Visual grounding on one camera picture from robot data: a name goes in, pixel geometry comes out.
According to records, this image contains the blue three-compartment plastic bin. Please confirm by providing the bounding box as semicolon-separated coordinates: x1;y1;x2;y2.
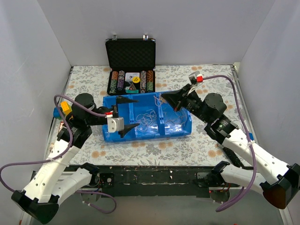
102;92;192;143

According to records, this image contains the black poker chip case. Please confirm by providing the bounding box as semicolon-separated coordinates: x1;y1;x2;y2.
105;35;156;96

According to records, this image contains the blue toy cube right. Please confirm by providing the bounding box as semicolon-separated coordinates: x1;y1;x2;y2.
249;133;254;141

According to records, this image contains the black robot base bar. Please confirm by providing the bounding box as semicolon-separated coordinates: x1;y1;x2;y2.
83;165;213;198

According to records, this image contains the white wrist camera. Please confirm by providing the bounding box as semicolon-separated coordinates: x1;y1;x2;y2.
107;117;125;133
188;71;203;90

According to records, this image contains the red white window brick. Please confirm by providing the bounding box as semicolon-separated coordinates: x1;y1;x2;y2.
59;121;64;131

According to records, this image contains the blue toy brick left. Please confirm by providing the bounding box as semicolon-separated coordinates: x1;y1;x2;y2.
53;107;61;119

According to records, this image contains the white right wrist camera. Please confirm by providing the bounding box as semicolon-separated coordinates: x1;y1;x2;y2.
188;71;203;90

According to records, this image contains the yellow toy brick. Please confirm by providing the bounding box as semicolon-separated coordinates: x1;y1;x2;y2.
60;101;72;116

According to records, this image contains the floral table mat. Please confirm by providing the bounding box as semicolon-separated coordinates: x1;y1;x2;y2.
65;65;253;166

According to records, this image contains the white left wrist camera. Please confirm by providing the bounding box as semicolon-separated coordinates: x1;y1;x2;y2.
107;117;125;133

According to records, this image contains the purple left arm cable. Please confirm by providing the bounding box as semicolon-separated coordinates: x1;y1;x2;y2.
0;94;117;214

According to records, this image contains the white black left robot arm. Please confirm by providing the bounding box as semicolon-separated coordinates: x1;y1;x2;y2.
11;93;137;224

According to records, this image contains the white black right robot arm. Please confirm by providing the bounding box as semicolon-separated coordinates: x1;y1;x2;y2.
161;84;300;212

